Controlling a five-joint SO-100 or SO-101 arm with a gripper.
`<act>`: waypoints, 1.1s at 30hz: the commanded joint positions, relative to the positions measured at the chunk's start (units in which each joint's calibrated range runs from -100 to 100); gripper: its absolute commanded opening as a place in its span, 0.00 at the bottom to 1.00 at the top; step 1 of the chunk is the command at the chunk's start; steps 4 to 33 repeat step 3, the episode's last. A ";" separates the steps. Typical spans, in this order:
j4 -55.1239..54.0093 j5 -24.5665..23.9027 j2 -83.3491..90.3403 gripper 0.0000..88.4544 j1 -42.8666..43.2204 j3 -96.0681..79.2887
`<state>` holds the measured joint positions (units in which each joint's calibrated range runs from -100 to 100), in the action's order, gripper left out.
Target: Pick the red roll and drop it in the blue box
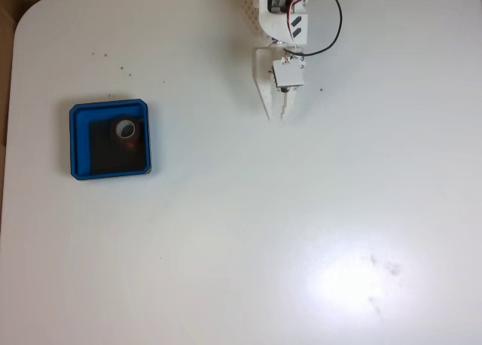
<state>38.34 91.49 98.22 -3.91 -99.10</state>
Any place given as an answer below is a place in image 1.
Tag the red tape roll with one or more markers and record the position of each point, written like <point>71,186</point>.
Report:
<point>132,144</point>

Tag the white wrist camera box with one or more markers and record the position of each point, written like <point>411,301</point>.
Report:
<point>288,72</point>

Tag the blue square box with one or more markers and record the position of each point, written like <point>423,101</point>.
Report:
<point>81,141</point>

